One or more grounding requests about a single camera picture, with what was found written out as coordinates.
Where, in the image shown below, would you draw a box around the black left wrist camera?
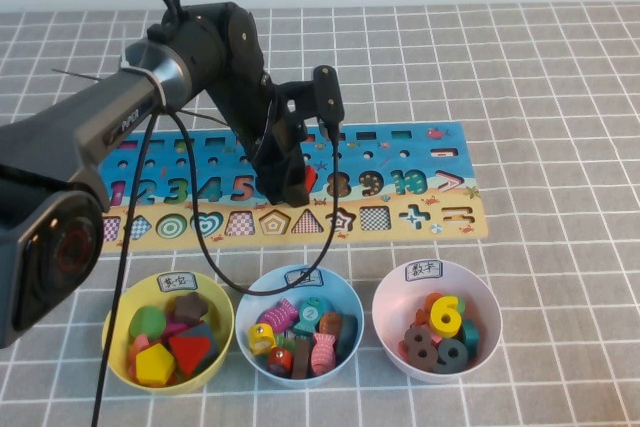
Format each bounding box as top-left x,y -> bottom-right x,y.
310,64 -> 347,141

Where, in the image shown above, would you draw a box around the dark grey quadrilateral piece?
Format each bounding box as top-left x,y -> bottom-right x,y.
187,321 -> 224,364

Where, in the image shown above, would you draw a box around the white bowl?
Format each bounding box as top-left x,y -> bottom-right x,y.
371,260 -> 503,384

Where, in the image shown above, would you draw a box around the black camera cable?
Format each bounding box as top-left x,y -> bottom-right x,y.
89,106 -> 344,427

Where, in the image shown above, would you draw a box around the yellow cylinder piece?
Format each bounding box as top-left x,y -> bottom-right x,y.
247,322 -> 278,356

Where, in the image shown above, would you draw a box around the teal number piece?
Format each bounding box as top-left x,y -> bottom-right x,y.
459,319 -> 482,361

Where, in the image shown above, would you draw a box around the yellow number six piece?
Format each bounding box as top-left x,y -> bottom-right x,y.
429,295 -> 462,341

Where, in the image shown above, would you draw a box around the yellow pentagon piece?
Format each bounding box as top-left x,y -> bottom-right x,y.
134,343 -> 177,388

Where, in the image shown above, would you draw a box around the grey number nine piece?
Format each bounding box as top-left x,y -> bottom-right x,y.
432,337 -> 470,375

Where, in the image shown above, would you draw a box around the green circle piece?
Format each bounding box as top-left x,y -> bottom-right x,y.
128,306 -> 168,343

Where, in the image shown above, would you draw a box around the brown number eight piece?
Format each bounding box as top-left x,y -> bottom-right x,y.
403,326 -> 439,374

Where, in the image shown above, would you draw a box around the grey white-grid tablecloth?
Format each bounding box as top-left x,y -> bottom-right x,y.
0,0 -> 640,427

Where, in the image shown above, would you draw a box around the brown orange fish piece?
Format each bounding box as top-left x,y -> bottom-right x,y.
318,311 -> 344,336

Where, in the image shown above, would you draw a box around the red trapezoid piece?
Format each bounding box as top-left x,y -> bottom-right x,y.
167,334 -> 214,378

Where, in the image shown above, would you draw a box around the wooden number puzzle board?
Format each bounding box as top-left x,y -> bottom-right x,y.
94,121 -> 489,253

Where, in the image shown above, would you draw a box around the brown block piece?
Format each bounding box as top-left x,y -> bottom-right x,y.
291,336 -> 313,380

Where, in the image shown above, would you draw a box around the orange shape piece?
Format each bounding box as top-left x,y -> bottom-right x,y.
129,333 -> 152,364

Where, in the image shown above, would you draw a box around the white zip tie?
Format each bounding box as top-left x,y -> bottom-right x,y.
118,44 -> 167,109

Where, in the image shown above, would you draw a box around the pink striped fish piece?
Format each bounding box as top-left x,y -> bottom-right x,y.
256,297 -> 301,335

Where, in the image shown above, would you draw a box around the red orange cylinder piece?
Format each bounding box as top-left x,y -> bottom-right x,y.
265,346 -> 294,378

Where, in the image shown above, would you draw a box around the brown star piece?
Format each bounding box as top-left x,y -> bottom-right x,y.
172,291 -> 209,325

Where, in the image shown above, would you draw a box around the yellow bowl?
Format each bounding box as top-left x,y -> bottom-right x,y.
101,271 -> 236,395

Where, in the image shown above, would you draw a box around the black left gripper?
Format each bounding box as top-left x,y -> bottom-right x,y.
238,96 -> 310,208

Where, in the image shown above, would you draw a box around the dark teal fish piece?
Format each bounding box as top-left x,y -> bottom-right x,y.
335,314 -> 359,364

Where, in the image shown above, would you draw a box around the magenta shape piece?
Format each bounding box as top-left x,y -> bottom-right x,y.
163,313 -> 192,339

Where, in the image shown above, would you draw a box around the blue bowl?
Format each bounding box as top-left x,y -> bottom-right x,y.
234,264 -> 365,388

